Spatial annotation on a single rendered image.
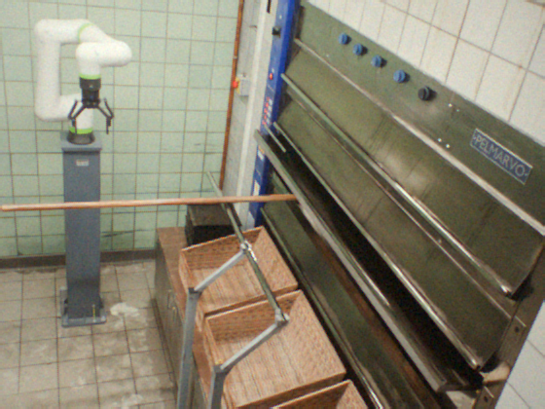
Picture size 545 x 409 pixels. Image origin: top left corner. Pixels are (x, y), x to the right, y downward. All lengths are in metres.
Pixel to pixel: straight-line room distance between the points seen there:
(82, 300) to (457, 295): 2.53
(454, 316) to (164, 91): 2.57
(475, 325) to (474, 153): 0.50
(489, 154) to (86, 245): 2.49
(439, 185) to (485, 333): 0.47
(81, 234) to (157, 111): 0.95
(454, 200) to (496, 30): 0.50
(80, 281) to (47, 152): 0.85
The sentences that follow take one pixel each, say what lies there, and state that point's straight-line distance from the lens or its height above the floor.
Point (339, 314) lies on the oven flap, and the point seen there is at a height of 0.99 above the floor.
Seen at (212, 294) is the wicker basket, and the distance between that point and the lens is 3.25.
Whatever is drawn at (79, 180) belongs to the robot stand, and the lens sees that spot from 3.42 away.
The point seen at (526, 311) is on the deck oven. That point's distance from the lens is 1.71.
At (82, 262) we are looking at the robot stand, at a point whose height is 0.45.
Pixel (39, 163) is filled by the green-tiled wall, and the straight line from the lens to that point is 4.06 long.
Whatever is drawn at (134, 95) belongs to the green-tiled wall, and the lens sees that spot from 3.91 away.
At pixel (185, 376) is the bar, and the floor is 0.45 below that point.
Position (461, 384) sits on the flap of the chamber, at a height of 1.40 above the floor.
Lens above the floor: 2.58
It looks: 29 degrees down
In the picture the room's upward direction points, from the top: 9 degrees clockwise
